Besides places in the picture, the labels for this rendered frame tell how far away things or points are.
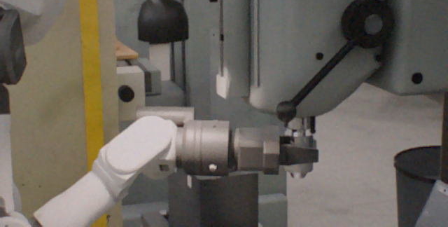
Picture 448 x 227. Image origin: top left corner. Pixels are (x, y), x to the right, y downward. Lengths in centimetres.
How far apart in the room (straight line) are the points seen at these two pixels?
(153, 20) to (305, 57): 22
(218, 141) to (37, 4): 35
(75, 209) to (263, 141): 30
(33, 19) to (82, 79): 162
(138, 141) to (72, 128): 173
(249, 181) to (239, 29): 44
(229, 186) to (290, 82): 43
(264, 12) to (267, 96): 12
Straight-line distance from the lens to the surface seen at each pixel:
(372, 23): 117
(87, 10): 293
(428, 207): 166
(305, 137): 129
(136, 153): 126
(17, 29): 131
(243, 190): 158
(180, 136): 129
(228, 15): 120
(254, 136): 129
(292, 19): 116
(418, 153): 353
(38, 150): 300
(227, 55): 121
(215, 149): 127
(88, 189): 128
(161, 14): 113
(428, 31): 124
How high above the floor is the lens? 162
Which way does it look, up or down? 13 degrees down
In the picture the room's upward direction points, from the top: 1 degrees counter-clockwise
